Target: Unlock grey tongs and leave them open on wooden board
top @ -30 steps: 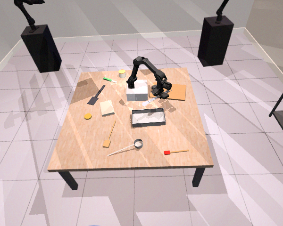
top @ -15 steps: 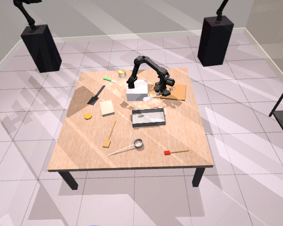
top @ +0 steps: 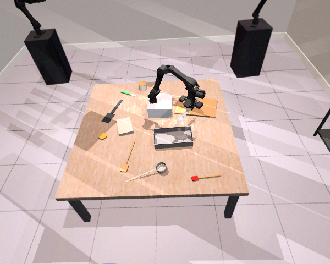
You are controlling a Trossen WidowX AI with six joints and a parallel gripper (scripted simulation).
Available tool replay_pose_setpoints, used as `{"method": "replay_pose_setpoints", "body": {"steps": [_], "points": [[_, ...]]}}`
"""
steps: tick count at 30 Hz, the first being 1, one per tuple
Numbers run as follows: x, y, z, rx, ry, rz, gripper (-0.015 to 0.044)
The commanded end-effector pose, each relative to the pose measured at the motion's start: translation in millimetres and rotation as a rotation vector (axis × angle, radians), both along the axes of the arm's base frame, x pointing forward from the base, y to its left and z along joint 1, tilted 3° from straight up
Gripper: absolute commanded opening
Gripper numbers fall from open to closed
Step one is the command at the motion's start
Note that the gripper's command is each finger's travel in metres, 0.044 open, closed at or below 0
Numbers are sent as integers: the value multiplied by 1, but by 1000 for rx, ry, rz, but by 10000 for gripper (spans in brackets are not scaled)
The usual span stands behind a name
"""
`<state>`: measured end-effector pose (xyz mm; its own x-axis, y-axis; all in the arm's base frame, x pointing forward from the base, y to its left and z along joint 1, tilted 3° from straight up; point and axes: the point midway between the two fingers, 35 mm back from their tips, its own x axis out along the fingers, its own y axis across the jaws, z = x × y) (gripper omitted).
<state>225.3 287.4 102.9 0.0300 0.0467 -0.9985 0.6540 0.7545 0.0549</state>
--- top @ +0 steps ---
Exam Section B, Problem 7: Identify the wooden paddle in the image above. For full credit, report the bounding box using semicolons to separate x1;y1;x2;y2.
120;140;135;172

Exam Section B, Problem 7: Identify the light wooden board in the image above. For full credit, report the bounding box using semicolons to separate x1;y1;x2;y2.
175;96;217;118

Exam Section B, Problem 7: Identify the beige flat board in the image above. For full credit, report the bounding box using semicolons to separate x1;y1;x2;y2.
117;117;134;136

